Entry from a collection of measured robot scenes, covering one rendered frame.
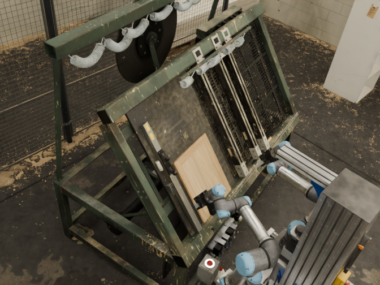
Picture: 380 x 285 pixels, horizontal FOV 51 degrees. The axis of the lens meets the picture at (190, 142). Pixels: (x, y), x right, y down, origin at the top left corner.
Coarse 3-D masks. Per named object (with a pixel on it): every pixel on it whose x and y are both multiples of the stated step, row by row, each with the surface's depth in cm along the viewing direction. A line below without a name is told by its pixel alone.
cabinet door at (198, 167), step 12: (192, 144) 308; (204, 144) 318; (180, 156) 297; (192, 156) 306; (204, 156) 316; (180, 168) 295; (192, 168) 305; (204, 168) 315; (216, 168) 326; (192, 180) 304; (204, 180) 314; (216, 180) 325; (192, 192) 303; (228, 192) 335; (204, 216) 310
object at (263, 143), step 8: (240, 32) 328; (224, 40) 333; (240, 40) 330; (224, 56) 345; (232, 56) 346; (232, 64) 345; (232, 72) 349; (232, 80) 354; (240, 80) 351; (240, 88) 354; (240, 96) 358; (248, 96) 359; (248, 104) 358; (248, 112) 363; (256, 120) 365; (256, 128) 368; (256, 136) 373; (264, 136) 373; (264, 144) 373
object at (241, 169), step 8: (200, 56) 308; (208, 64) 305; (200, 80) 316; (208, 80) 319; (200, 88) 320; (208, 88) 318; (208, 96) 320; (208, 104) 325; (216, 104) 325; (216, 112) 325; (216, 120) 330; (224, 120) 330; (224, 128) 329; (224, 136) 334; (232, 136) 337; (232, 144) 336; (232, 152) 339; (232, 160) 344; (240, 160) 344; (240, 168) 344; (240, 176) 349
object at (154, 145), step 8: (144, 128) 270; (152, 144) 275; (160, 160) 280; (168, 176) 285; (176, 184) 288; (176, 192) 290; (184, 200) 293; (184, 208) 295; (192, 216) 298; (192, 224) 301; (200, 224) 303
